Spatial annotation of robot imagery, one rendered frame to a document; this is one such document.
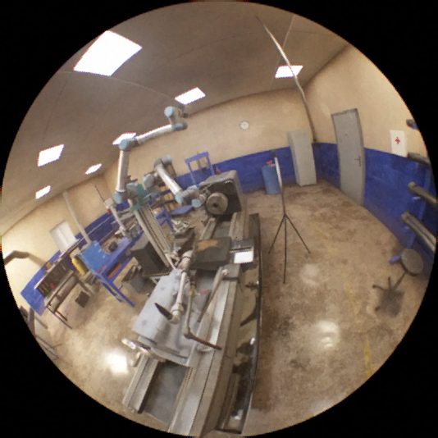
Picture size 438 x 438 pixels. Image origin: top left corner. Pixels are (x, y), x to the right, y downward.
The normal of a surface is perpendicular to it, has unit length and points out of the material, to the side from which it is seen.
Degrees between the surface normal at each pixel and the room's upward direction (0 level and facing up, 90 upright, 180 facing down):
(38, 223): 90
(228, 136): 90
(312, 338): 0
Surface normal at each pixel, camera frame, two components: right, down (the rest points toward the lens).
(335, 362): -0.31, -0.85
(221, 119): -0.20, 0.49
